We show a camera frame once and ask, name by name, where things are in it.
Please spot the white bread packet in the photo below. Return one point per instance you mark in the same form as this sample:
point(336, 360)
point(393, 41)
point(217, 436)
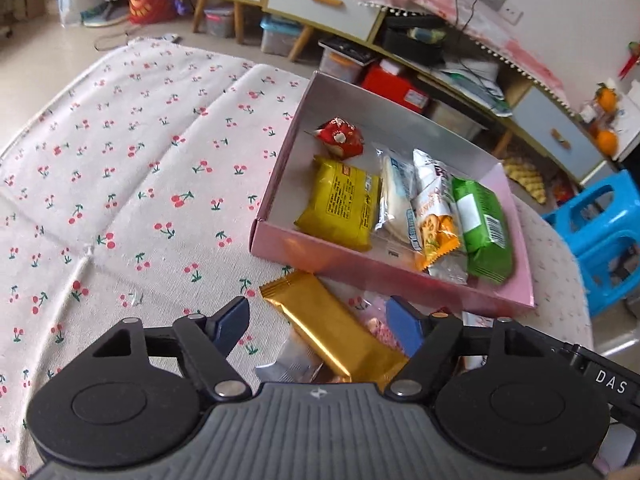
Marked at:
point(397, 200)

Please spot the orange fruit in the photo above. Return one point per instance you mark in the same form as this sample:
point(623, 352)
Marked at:
point(606, 99)
point(607, 141)

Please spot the red hanging ornament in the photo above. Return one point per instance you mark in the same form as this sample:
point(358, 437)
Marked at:
point(631, 60)

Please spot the pink candy packet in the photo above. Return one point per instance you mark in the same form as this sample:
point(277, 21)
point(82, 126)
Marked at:
point(377, 327)

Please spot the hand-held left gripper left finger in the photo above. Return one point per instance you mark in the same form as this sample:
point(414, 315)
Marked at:
point(230, 322)

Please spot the black storage case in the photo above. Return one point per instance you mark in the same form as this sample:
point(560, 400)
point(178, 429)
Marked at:
point(410, 49)

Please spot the blue green pouch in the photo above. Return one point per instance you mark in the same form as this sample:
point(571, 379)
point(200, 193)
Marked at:
point(425, 35)

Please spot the red shoebox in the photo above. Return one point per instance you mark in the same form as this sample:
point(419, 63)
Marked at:
point(395, 85)

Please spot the red candy packet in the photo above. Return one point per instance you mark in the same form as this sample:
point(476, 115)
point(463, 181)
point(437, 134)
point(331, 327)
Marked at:
point(340, 137)

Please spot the green snack packet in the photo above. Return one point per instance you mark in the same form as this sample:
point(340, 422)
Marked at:
point(482, 230)

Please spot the blue lid storage box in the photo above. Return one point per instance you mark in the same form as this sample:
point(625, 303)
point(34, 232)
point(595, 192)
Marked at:
point(282, 37)

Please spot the pink cardboard box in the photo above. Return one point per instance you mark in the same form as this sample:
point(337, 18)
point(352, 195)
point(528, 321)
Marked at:
point(310, 255)

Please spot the small silver packet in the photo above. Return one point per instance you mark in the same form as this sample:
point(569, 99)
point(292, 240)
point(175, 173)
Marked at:
point(290, 360)

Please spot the yellow snack packet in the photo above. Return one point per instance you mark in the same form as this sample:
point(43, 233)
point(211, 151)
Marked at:
point(340, 205)

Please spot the yellow egg tray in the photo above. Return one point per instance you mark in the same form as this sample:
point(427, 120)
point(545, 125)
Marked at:
point(525, 180)

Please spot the white orange cracker packet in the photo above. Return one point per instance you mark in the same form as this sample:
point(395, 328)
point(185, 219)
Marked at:
point(437, 225)

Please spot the clear storage box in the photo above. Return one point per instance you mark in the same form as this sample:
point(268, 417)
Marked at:
point(455, 117)
point(222, 20)

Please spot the paper pile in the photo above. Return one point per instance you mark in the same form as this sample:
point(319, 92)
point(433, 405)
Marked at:
point(475, 85)

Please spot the blue plastic stool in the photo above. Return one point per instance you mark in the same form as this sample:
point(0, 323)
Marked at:
point(595, 230)

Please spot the orange lid storage box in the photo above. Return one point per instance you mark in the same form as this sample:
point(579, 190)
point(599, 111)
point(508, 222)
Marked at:
point(345, 62)

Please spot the cherry print tablecloth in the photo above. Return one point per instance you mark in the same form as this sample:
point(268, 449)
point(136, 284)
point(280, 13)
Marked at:
point(125, 160)

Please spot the gold snack packet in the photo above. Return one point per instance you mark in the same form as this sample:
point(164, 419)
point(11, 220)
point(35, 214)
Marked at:
point(330, 325)

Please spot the pink floral cloth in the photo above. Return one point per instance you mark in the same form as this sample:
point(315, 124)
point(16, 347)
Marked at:
point(450, 5)

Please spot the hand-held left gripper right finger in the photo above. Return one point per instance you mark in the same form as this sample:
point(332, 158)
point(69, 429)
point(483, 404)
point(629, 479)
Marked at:
point(402, 322)

